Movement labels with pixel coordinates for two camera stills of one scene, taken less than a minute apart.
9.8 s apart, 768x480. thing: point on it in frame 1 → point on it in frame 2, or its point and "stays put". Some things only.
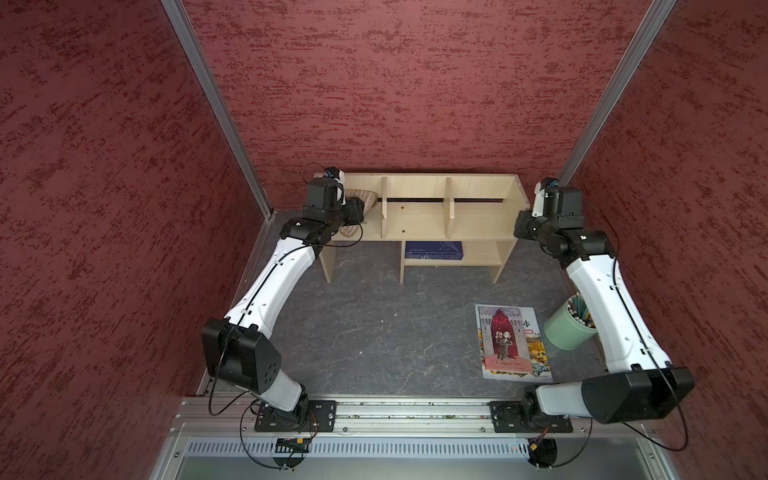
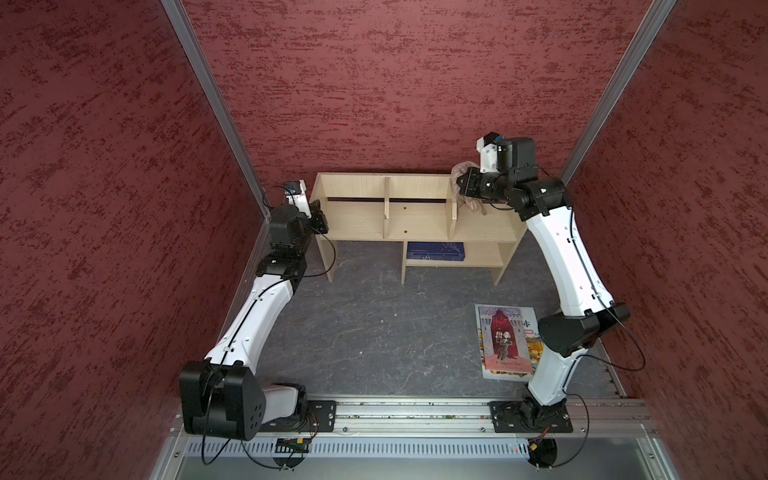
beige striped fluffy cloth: [369, 200] → [470, 203]
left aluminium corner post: [197, 56] stays put
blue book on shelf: [437, 250] stays put
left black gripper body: [349, 214] → [318, 223]
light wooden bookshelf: [440, 220] stays put
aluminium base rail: [404, 440] stays put
